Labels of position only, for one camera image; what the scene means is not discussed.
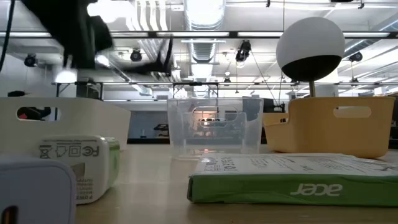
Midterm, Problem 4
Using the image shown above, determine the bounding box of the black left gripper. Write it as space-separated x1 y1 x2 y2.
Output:
21 0 174 77

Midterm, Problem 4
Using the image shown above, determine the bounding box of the white globe table lamp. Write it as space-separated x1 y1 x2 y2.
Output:
275 16 346 98

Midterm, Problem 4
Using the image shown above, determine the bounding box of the bagged acer leaflet pack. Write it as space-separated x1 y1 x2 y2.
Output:
187 152 398 208

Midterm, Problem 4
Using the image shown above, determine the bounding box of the clear plastic bin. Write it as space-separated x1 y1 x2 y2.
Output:
166 97 265 161

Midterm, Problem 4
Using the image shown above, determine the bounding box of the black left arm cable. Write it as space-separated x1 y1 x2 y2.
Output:
0 0 16 73

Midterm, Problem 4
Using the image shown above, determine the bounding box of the white plastic bin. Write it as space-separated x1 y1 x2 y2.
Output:
0 96 132 154

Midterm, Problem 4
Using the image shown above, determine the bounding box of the white and green charger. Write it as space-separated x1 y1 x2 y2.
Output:
38 134 121 205

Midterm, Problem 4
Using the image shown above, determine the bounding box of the black ceiling spotlight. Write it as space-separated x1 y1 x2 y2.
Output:
129 48 144 63
348 51 364 63
24 53 38 68
234 40 252 63

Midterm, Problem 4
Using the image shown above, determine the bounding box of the orange plastic bin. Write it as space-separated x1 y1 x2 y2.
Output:
262 96 397 159

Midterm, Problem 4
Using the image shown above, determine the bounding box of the silver ventilation duct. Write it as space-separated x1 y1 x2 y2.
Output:
182 0 227 63

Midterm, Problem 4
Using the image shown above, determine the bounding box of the lavender white square adapter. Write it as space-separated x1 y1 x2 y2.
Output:
0 155 78 224

